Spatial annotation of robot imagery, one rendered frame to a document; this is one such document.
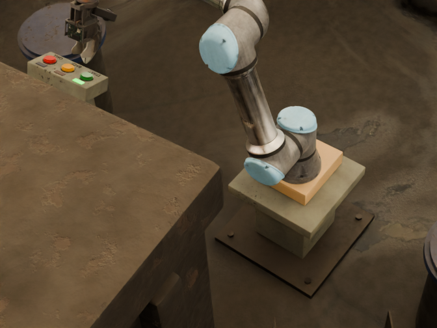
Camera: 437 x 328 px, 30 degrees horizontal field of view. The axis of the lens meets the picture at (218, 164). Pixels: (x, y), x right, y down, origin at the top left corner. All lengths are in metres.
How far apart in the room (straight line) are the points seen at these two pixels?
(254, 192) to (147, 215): 1.86
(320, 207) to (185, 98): 0.96
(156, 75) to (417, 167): 1.13
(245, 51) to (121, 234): 1.44
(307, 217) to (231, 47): 0.69
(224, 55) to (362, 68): 1.40
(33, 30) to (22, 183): 2.28
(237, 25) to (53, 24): 1.09
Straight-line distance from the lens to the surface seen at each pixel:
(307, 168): 2.52
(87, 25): 2.43
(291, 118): 2.43
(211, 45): 2.12
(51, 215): 0.77
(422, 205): 2.99
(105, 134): 0.82
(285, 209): 2.56
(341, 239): 2.84
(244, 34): 2.13
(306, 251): 2.78
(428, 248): 2.38
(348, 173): 2.66
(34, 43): 3.00
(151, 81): 3.39
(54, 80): 2.60
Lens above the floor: 2.36
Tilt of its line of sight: 50 degrees down
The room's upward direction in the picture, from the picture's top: 4 degrees counter-clockwise
